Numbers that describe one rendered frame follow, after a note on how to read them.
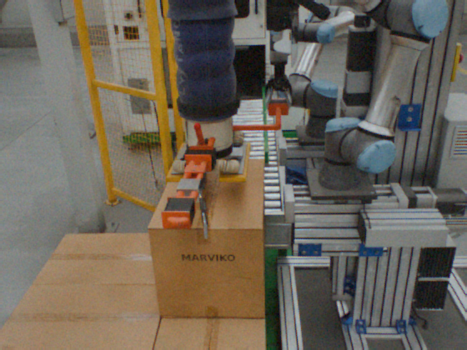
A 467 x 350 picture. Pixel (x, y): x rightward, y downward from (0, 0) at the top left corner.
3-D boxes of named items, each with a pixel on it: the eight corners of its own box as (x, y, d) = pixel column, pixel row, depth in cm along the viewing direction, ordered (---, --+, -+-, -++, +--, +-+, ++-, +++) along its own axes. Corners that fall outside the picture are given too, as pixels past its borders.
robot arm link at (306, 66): (303, 100, 199) (342, -1, 213) (272, 96, 206) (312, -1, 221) (309, 114, 209) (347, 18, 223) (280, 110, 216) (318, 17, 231)
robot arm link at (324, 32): (367, 31, 218) (327, 51, 182) (344, 30, 224) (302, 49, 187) (369, 5, 213) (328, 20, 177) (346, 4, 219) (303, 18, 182)
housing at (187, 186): (181, 191, 138) (179, 177, 136) (203, 192, 137) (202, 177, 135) (176, 202, 132) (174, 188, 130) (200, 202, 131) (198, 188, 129)
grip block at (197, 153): (188, 161, 158) (187, 145, 155) (217, 161, 157) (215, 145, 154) (183, 172, 150) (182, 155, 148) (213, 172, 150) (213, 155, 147)
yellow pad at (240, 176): (227, 146, 195) (226, 135, 193) (250, 146, 194) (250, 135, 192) (218, 182, 165) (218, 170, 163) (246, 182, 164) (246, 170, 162)
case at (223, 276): (184, 232, 231) (178, 158, 213) (264, 232, 228) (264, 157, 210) (159, 316, 178) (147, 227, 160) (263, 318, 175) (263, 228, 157)
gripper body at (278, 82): (268, 93, 189) (268, 63, 184) (269, 87, 197) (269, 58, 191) (288, 92, 189) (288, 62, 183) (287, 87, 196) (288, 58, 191)
